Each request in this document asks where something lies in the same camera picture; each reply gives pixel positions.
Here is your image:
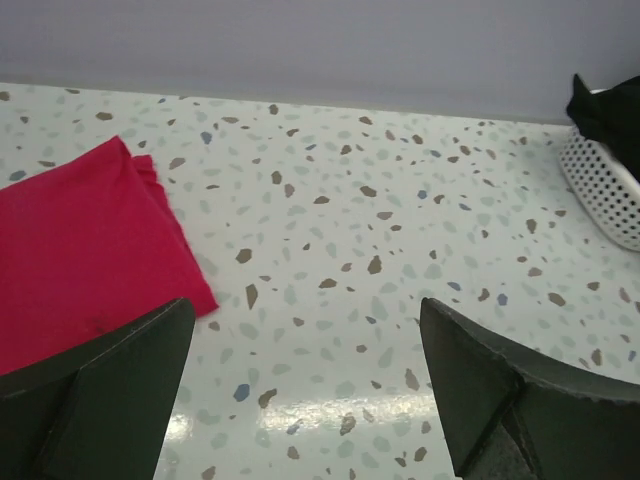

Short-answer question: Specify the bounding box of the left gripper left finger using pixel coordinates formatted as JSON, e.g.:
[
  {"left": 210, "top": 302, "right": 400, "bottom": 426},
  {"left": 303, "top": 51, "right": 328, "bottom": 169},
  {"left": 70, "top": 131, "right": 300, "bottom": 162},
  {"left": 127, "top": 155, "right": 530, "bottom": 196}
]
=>
[{"left": 1, "top": 298, "right": 195, "bottom": 480}]

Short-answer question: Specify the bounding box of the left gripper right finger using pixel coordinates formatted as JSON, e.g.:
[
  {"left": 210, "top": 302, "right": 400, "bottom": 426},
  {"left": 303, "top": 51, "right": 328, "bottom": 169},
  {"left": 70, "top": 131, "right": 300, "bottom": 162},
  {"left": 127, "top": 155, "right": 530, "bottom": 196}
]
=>
[{"left": 420, "top": 298, "right": 639, "bottom": 479}]

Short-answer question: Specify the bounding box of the pink t shirt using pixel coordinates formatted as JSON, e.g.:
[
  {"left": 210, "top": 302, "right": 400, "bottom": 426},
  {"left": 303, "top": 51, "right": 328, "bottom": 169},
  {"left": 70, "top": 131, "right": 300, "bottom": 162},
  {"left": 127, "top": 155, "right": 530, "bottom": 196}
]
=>
[{"left": 1, "top": 138, "right": 217, "bottom": 373}]

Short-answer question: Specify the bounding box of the white laundry basket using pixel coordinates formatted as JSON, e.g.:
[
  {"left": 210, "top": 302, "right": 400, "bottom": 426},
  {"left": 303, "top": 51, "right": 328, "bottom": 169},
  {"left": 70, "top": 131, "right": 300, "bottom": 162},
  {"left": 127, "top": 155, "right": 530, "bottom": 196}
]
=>
[{"left": 558, "top": 120, "right": 639, "bottom": 252}]

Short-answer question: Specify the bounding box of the black t shirt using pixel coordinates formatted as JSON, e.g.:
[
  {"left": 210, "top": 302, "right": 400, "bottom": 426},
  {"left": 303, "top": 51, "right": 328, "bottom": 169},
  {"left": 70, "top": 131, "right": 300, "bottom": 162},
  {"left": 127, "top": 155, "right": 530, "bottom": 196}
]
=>
[{"left": 566, "top": 74, "right": 640, "bottom": 181}]

